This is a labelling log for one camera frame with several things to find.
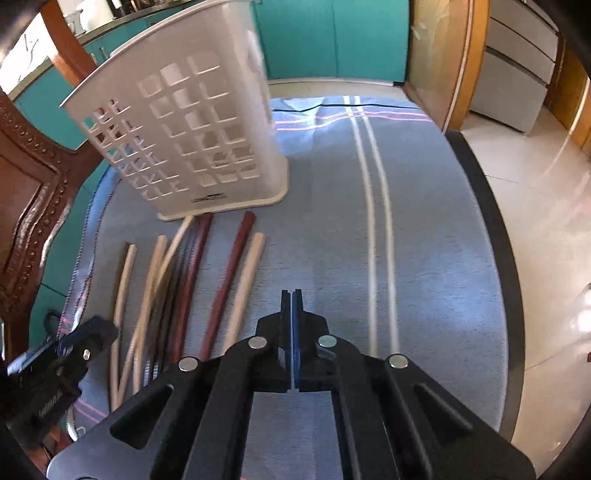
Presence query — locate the black chopstick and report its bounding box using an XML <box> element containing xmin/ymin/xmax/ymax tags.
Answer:
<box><xmin>143</xmin><ymin>237</ymin><xmax>194</xmax><ymax>386</ymax></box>

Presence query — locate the dark red chopstick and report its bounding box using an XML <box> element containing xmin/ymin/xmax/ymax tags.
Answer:
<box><xmin>169</xmin><ymin>213</ymin><xmax>213</xmax><ymax>363</ymax></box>
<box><xmin>199</xmin><ymin>211</ymin><xmax>256</xmax><ymax>361</ymax></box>

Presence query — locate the beige wooden chopstick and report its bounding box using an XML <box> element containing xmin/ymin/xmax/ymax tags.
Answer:
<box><xmin>132</xmin><ymin>235</ymin><xmax>167</xmax><ymax>394</ymax></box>
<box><xmin>109</xmin><ymin>244</ymin><xmax>137</xmax><ymax>411</ymax></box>
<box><xmin>222</xmin><ymin>232</ymin><xmax>266</xmax><ymax>353</ymax></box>
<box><xmin>117</xmin><ymin>215</ymin><xmax>194</xmax><ymax>409</ymax></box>

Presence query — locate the brown wooden chair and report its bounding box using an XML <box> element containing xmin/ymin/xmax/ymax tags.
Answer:
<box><xmin>0</xmin><ymin>89</ymin><xmax>105</xmax><ymax>361</ymax></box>

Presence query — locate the white plastic utensil basket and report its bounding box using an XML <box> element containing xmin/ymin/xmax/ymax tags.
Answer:
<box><xmin>62</xmin><ymin>1</ymin><xmax>288</xmax><ymax>221</ymax></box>

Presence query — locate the grey sofa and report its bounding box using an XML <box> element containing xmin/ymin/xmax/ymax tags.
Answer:
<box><xmin>471</xmin><ymin>0</ymin><xmax>558</xmax><ymax>133</ymax></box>

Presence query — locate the wooden door frame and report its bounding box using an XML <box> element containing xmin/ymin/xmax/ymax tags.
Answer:
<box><xmin>404</xmin><ymin>0</ymin><xmax>491</xmax><ymax>132</ymax></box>

